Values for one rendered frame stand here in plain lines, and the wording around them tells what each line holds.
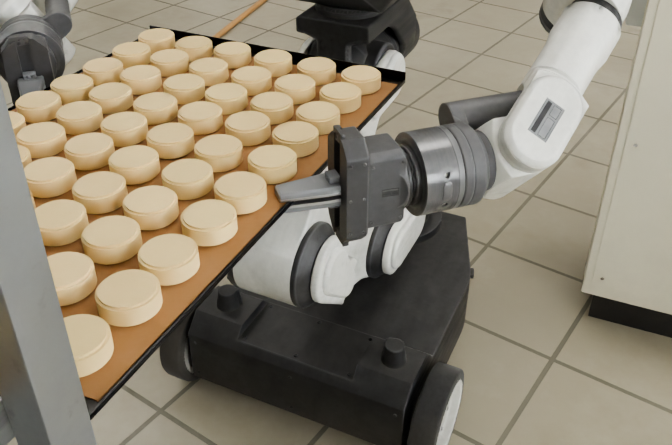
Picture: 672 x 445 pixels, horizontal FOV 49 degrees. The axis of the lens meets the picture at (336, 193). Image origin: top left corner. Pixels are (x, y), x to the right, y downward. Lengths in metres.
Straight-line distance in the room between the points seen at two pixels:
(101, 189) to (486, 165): 0.37
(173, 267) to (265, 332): 0.86
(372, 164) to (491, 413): 0.98
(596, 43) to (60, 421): 0.67
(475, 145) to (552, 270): 1.26
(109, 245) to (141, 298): 0.08
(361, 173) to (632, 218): 1.04
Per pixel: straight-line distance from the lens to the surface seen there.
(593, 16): 0.90
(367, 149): 0.71
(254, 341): 1.46
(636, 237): 1.70
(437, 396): 1.36
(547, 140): 0.78
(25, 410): 0.45
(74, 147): 0.82
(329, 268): 1.16
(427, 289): 1.61
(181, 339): 1.53
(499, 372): 1.69
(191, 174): 0.74
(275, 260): 1.16
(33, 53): 1.02
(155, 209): 0.69
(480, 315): 1.82
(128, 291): 0.61
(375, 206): 0.74
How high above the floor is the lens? 1.20
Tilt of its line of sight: 33 degrees down
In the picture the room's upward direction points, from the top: straight up
